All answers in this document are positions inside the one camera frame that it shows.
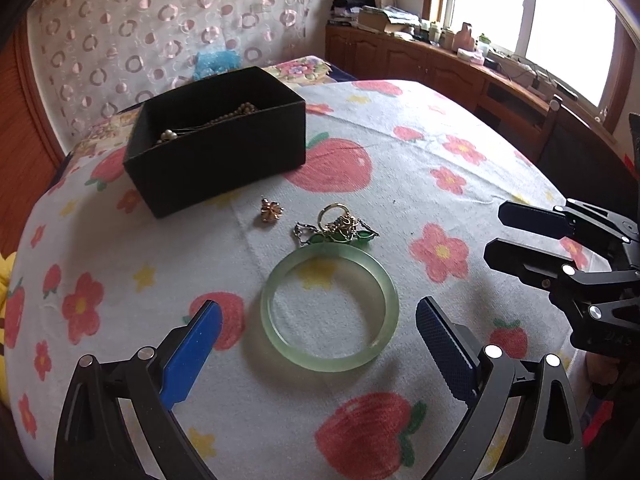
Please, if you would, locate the blue plush toy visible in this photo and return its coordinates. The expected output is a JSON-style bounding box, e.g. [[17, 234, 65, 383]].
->
[[193, 50, 242, 81]]

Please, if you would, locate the sheer pink circle curtain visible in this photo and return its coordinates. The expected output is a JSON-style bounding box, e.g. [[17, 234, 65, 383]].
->
[[27, 0, 312, 151]]

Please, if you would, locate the window with wooden frame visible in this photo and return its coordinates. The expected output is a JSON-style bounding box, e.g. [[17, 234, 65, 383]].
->
[[422, 0, 636, 132]]

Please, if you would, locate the white strawberry flower sheet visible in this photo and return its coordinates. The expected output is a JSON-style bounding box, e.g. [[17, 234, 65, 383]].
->
[[0, 78, 616, 480]]

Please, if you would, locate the tangled jewelry pile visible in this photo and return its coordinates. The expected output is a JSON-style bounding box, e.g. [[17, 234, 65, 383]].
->
[[292, 203, 380, 247]]

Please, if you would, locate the yellow plush toy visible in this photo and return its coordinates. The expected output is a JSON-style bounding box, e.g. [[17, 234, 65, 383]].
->
[[0, 252, 16, 408]]

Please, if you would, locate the green jade bangle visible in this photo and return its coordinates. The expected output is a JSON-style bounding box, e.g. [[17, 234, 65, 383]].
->
[[260, 244, 400, 373]]

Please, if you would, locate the black jewelry box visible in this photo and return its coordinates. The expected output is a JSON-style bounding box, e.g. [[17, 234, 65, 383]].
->
[[124, 96, 307, 218]]

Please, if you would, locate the brown wooden side cabinet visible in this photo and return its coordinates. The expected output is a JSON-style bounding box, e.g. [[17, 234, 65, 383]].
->
[[324, 25, 554, 162]]

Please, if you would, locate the clutter on cabinet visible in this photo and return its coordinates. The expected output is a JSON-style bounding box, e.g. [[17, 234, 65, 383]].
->
[[326, 0, 578, 102]]

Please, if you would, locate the pearl necklace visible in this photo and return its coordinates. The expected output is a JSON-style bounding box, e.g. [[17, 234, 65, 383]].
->
[[155, 101, 260, 146]]

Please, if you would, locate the gold flower brooch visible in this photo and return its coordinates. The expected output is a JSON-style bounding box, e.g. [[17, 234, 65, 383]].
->
[[259, 198, 284, 224]]

